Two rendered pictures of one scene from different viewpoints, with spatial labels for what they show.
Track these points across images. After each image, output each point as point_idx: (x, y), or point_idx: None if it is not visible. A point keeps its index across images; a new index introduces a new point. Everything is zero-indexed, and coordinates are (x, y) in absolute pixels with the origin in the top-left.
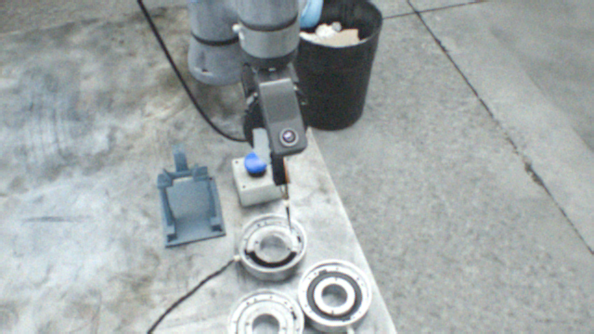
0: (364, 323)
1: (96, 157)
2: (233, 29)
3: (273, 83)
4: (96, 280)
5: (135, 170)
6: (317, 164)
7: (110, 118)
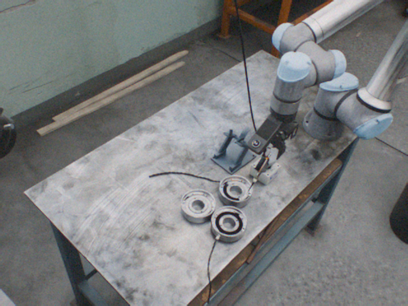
0: (227, 244)
1: (233, 115)
2: (328, 112)
3: (271, 122)
4: (181, 145)
5: (237, 130)
6: (296, 190)
7: (254, 108)
